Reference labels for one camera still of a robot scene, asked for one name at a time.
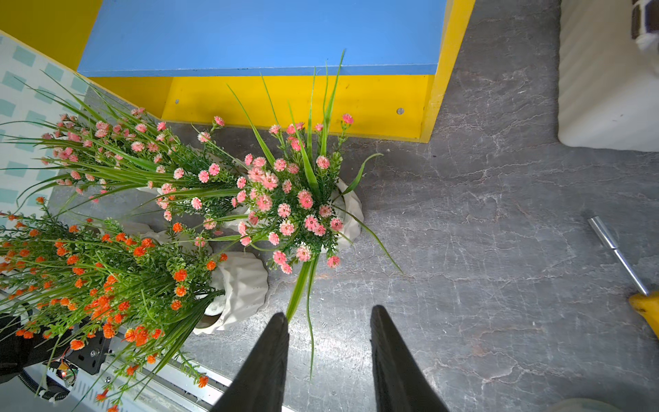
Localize yellow handled screwdriver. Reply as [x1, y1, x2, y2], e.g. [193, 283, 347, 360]
[587, 216, 658, 337]

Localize yellow rack pink blue shelves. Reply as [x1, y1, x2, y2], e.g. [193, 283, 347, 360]
[1, 1, 475, 142]

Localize pink flower pot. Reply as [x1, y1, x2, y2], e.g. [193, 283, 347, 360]
[226, 48, 403, 379]
[2, 89, 245, 238]

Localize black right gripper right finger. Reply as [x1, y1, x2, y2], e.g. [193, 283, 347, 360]
[371, 305, 448, 411]

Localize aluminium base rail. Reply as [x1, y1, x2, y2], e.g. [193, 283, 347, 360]
[0, 329, 300, 412]

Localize pink flower pot far right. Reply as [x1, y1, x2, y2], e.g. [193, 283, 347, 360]
[226, 48, 403, 379]

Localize brown lid storage box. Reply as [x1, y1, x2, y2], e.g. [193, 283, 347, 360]
[558, 1, 658, 152]

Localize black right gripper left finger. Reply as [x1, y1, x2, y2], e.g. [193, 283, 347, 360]
[211, 312, 290, 411]

